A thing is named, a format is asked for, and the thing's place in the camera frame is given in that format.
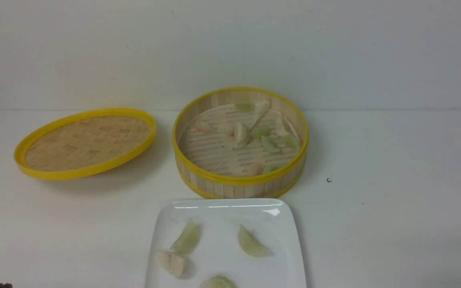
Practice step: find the green dumpling plate bottom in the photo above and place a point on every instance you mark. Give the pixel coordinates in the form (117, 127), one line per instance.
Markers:
(218, 281)

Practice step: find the green dumpling steamer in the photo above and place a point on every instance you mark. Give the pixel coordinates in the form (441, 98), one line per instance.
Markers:
(291, 142)
(258, 133)
(244, 107)
(270, 145)
(269, 169)

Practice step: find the green dumpling on plate right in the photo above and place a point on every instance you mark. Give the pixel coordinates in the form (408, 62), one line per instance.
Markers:
(250, 245)

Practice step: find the white dumpling steamer right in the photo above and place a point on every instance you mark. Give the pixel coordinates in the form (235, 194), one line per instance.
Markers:
(280, 128)

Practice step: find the green dumpling on plate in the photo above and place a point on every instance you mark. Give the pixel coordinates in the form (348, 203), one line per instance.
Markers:
(188, 240)
(250, 245)

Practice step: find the green dumpling steamer front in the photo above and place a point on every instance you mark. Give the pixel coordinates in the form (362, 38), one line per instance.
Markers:
(269, 169)

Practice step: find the white square plate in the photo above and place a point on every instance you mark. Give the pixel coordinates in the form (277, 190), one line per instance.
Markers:
(218, 252)

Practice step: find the white dumpling steamer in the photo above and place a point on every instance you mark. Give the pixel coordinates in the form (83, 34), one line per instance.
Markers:
(259, 111)
(241, 135)
(280, 128)

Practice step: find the pink dumpling steamer front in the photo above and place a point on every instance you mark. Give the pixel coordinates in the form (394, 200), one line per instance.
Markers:
(254, 169)

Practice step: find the yellow rimmed bamboo steamer lid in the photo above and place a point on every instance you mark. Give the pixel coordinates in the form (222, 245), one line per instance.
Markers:
(85, 144)

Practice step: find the white dumpling steamer centre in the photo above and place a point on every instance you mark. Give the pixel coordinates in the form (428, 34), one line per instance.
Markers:
(241, 135)

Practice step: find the green dumpling on plate left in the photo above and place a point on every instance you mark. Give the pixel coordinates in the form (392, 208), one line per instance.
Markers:
(188, 240)

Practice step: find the white dumpling on plate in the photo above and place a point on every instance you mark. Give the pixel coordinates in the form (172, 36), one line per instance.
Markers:
(174, 264)

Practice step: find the green dumpling steamer top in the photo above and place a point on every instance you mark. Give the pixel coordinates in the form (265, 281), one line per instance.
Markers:
(244, 107)

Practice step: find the pink dumpling steamer left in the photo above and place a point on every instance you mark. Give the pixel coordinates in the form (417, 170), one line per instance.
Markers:
(203, 127)

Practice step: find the pink dumpling steamer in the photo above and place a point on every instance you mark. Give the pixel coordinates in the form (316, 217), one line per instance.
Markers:
(254, 169)
(203, 127)

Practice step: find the white dumpling steamer top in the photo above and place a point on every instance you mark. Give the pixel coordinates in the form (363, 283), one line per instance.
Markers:
(259, 111)

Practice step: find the yellow rimmed bamboo steamer basket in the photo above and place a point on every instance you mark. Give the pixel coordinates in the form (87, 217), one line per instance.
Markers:
(212, 185)

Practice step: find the white steamer liner mesh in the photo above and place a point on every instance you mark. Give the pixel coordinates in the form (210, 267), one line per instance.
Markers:
(214, 152)

